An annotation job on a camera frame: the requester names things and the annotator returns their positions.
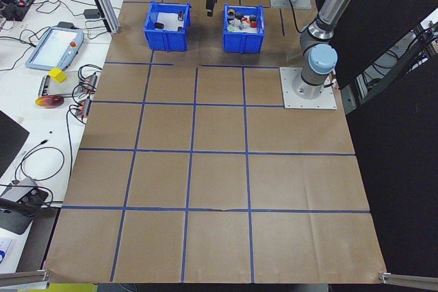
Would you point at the blue plastic storage bin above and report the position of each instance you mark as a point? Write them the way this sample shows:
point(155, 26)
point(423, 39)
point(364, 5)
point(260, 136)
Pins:
point(157, 40)
point(239, 44)

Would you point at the white push button orange block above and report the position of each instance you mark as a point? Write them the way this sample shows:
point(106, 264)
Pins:
point(245, 25)

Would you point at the white grey device box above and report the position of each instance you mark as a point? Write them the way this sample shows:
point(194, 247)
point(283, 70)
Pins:
point(46, 88)

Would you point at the small black part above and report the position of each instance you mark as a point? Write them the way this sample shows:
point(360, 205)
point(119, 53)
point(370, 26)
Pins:
point(159, 25)
point(180, 15)
point(180, 28)

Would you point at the white contact block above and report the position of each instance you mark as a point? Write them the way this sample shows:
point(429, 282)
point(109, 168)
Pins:
point(238, 24)

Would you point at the white foam pad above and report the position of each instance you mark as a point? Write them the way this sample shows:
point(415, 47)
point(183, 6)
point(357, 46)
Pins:
point(253, 31)
point(169, 22)

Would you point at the grey power adapter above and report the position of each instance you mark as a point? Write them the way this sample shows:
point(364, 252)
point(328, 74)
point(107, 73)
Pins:
point(91, 14)

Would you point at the black power adapter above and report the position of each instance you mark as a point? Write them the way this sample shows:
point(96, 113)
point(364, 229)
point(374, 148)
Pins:
point(66, 25)

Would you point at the grey teach pendant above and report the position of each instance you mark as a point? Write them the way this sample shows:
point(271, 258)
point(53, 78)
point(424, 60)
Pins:
point(51, 49)

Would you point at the yellow block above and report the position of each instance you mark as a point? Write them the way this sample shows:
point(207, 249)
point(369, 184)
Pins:
point(56, 76)

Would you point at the orange red disc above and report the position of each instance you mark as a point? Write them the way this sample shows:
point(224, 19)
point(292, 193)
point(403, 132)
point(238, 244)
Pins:
point(49, 102)

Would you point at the red black circuit board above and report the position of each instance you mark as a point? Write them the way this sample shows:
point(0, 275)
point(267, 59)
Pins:
point(20, 3)

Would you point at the black laptop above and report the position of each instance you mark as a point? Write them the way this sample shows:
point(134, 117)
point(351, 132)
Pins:
point(10, 141)

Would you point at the grey docking hub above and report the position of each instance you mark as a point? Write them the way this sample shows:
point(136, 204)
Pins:
point(24, 189)

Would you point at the black cover cloth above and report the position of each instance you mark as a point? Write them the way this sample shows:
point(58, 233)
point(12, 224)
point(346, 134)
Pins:
point(403, 186)

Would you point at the grey monitor stand base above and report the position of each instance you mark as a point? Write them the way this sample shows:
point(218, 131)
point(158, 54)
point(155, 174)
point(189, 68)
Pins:
point(13, 222)

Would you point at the white blue carton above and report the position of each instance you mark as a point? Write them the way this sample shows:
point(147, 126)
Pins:
point(7, 247)

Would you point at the aluminium extrusion bar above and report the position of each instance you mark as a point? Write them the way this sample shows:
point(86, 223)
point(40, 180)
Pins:
point(24, 278)
point(410, 277)

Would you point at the yellow mushroom push button switch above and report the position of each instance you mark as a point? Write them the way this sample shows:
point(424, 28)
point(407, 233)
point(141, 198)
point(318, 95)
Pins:
point(231, 10)

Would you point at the metal V-shaped frame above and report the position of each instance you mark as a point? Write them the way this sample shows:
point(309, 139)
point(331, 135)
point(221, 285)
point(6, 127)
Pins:
point(361, 81)

